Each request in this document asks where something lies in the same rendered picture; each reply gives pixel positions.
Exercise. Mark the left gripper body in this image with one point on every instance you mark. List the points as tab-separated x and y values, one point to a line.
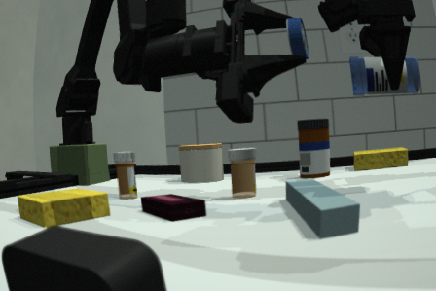
204	50

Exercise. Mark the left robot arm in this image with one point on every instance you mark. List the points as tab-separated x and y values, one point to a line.
145	64

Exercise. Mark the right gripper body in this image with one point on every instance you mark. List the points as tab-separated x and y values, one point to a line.
390	12

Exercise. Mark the brown jar with black cap and white label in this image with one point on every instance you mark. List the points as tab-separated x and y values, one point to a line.
314	148

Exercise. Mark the blue ribbed bottle cap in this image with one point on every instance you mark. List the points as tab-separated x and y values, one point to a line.
297	41

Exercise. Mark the translucent blue pill bottle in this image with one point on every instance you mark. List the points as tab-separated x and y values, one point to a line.
369	76

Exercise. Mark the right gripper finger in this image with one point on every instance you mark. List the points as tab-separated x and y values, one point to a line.
393	43
373	49

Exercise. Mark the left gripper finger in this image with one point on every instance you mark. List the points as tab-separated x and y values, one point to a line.
258	69
262	18

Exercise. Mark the amber pill bottle with white cap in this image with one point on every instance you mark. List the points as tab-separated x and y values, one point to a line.
126	175

